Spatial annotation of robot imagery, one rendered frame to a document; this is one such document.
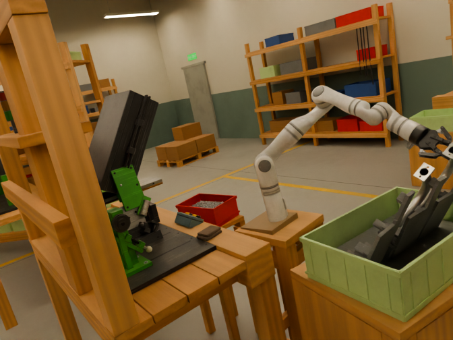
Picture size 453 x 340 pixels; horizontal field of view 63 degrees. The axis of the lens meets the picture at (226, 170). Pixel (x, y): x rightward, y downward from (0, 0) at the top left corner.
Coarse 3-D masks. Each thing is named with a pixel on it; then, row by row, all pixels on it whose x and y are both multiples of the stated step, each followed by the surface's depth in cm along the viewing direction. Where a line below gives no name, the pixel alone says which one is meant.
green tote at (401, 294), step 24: (384, 192) 166; (408, 192) 165; (360, 216) 157; (384, 216) 166; (312, 240) 136; (336, 240) 151; (312, 264) 139; (336, 264) 128; (360, 264) 119; (408, 264) 109; (432, 264) 116; (336, 288) 132; (360, 288) 122; (384, 288) 113; (408, 288) 110; (432, 288) 117; (384, 312) 116; (408, 312) 111
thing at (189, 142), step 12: (180, 132) 843; (192, 132) 858; (168, 144) 829; (180, 144) 791; (192, 144) 810; (204, 144) 834; (168, 156) 803; (180, 156) 784; (192, 156) 807; (204, 156) 837
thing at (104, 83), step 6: (108, 78) 1014; (84, 84) 973; (90, 84) 983; (102, 84) 1006; (108, 84) 1015; (114, 84) 1018; (84, 90) 974; (90, 90) 981; (102, 90) 996; (108, 90) 1056; (114, 90) 1023; (96, 108) 998; (90, 114) 981; (96, 114) 990; (12, 132) 874; (24, 168) 907
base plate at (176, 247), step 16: (160, 224) 204; (160, 240) 181; (176, 240) 177; (192, 240) 174; (144, 256) 167; (160, 256) 163; (176, 256) 160; (192, 256) 157; (144, 272) 152; (160, 272) 149
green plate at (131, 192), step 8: (120, 168) 183; (128, 168) 185; (112, 176) 181; (120, 176) 182; (128, 176) 184; (136, 176) 186; (128, 184) 183; (136, 184) 186; (120, 192) 181; (128, 192) 183; (136, 192) 185; (120, 200) 186; (128, 200) 182; (136, 200) 184; (128, 208) 181
